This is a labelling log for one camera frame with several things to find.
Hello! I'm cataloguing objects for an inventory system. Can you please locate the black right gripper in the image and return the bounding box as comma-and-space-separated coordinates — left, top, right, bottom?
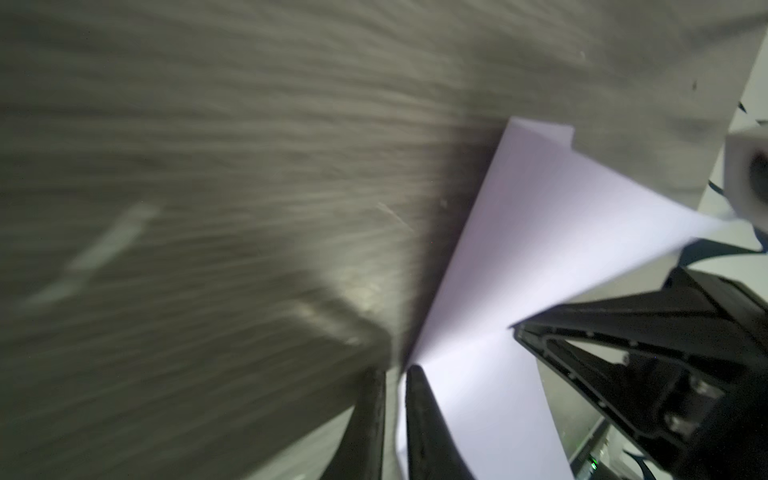
514, 267, 767, 480

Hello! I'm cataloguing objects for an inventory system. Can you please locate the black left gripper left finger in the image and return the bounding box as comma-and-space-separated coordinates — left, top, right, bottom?
320, 369, 386, 480

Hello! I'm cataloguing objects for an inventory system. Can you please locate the lilac square paper sheet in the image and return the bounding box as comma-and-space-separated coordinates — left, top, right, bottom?
410, 117, 721, 479

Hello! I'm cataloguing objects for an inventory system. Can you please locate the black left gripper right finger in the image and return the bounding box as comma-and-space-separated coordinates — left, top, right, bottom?
405, 365, 474, 480

